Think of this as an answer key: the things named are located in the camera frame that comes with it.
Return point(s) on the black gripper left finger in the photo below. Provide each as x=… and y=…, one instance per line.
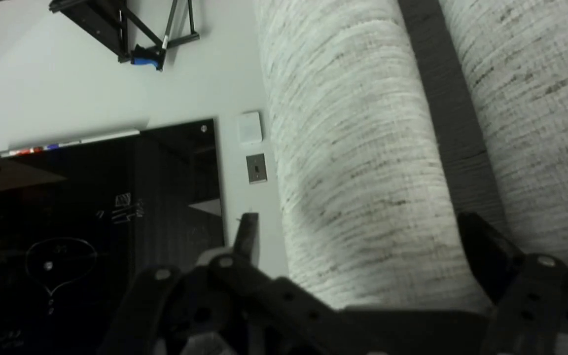
x=231, y=302

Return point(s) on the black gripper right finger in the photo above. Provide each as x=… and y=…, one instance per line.
x=541, y=308

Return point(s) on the grey white woven curtain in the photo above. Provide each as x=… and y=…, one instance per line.
x=350, y=164

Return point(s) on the black glass screen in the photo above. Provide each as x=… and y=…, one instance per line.
x=68, y=217

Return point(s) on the blue clip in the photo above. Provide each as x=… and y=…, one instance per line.
x=147, y=58

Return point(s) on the white wall plate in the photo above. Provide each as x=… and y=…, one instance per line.
x=251, y=127

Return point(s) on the black metal frame stand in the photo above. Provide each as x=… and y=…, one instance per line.
x=99, y=22

